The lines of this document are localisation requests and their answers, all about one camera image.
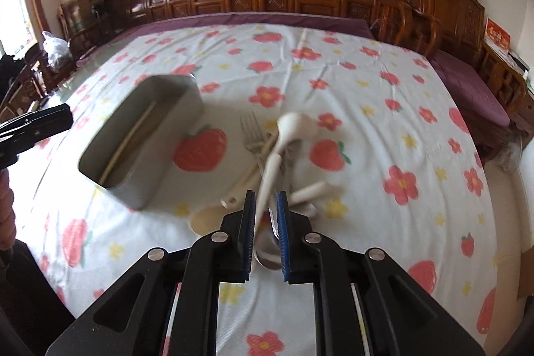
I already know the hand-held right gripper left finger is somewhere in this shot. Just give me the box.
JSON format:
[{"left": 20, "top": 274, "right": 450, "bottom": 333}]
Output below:
[{"left": 46, "top": 190, "right": 256, "bottom": 356}]

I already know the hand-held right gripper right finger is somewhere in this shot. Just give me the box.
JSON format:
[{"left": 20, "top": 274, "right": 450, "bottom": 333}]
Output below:
[{"left": 277, "top": 191, "right": 487, "bottom": 356}]

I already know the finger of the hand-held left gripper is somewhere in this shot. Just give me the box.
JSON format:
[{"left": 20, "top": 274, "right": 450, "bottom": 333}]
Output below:
[
  {"left": 0, "top": 103, "right": 74, "bottom": 145},
  {"left": 0, "top": 142, "right": 21, "bottom": 170}
]

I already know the metal spoon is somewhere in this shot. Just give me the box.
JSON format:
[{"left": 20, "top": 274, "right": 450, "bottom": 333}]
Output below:
[{"left": 254, "top": 206, "right": 285, "bottom": 270}]

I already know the wooden spoon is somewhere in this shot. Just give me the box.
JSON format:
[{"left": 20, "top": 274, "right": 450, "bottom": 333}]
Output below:
[{"left": 190, "top": 133, "right": 278, "bottom": 237}]

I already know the wooden chopstick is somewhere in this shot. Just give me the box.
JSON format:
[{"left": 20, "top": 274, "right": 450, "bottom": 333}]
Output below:
[{"left": 99, "top": 101, "right": 158, "bottom": 184}]

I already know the metal utensil container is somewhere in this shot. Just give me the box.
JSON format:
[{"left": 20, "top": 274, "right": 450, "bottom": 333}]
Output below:
[{"left": 78, "top": 74, "right": 205, "bottom": 211}]

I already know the metal fork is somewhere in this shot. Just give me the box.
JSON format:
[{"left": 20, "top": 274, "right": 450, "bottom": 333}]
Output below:
[{"left": 239, "top": 111, "right": 268, "bottom": 173}]

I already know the person's left forearm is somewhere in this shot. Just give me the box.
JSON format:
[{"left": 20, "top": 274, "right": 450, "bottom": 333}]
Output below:
[{"left": 0, "top": 168, "right": 18, "bottom": 253}]

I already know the white plastic bag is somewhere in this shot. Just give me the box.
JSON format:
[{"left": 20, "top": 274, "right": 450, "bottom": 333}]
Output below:
[{"left": 41, "top": 31, "right": 71, "bottom": 70}]

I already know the dark wooden chair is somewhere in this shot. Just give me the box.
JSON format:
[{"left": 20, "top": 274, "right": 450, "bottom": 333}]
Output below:
[{"left": 56, "top": 1, "right": 106, "bottom": 52}]

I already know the purple bed sheet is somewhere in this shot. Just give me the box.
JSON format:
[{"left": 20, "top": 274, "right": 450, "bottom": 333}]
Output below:
[{"left": 77, "top": 11, "right": 376, "bottom": 58}]

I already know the purple bench cushion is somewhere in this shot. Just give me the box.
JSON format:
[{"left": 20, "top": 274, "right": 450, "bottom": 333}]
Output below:
[{"left": 430, "top": 49, "right": 512, "bottom": 128}]

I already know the wooden armchair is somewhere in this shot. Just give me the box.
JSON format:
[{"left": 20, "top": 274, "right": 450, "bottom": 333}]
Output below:
[{"left": 372, "top": 0, "right": 444, "bottom": 58}]

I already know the flat cardboard box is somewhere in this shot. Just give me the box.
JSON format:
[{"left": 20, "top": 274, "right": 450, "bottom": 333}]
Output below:
[{"left": 516, "top": 250, "right": 534, "bottom": 300}]

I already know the carved wooden bench back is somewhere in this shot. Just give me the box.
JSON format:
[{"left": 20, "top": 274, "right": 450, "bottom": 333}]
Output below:
[{"left": 395, "top": 0, "right": 488, "bottom": 67}]

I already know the red box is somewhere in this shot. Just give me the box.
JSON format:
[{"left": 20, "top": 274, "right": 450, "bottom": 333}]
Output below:
[{"left": 485, "top": 18, "right": 513, "bottom": 57}]

